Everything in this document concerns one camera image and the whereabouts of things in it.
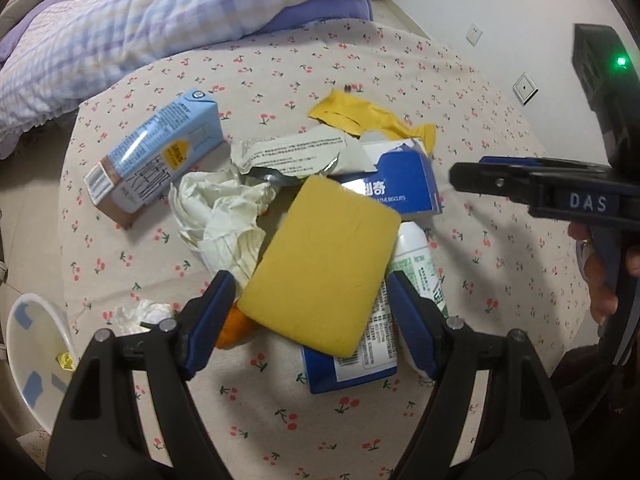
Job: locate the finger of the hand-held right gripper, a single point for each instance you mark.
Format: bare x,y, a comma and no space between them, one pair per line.
560,164
500,180

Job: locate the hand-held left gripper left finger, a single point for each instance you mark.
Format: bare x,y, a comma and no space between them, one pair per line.
210,320

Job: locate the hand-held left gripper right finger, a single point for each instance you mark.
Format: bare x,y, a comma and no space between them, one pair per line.
412,320

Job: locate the blue box with white label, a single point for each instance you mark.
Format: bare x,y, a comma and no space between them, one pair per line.
370,360

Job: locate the green and white bottle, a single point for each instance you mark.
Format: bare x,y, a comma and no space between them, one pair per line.
415,255

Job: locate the torn blue biscuit box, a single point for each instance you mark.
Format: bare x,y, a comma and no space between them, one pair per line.
400,180

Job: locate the yellow sponge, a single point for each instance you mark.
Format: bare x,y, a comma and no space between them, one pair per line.
320,265

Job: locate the yellow snack wrapper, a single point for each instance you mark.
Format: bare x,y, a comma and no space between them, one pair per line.
350,110

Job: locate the white plastic bin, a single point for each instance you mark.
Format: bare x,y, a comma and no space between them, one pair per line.
40,350

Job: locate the light blue milk carton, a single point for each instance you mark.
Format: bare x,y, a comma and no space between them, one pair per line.
150,155

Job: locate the torn white foil wrapper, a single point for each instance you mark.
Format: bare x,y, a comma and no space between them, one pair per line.
300,147

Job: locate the person's right hand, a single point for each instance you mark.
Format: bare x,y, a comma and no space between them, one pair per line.
600,285

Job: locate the small crumpled white tissue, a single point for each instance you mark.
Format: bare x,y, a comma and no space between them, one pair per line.
145,312

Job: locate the cherry print tablecloth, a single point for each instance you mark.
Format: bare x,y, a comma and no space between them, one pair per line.
475,110

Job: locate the large crumpled white tissue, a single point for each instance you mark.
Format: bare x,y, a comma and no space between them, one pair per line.
220,220

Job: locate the small yellow scrap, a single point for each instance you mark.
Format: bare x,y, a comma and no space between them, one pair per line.
65,360

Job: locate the person's dark clothing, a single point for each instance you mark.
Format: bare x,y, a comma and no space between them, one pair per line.
585,385

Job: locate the purple bed sheet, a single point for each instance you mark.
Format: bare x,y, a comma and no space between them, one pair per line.
325,12

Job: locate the purple plaid blanket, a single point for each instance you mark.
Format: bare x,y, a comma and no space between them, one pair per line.
125,25

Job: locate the grey wall socket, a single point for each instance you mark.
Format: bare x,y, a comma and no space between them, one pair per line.
525,88

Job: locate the white wall socket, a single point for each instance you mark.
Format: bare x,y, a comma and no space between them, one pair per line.
473,34

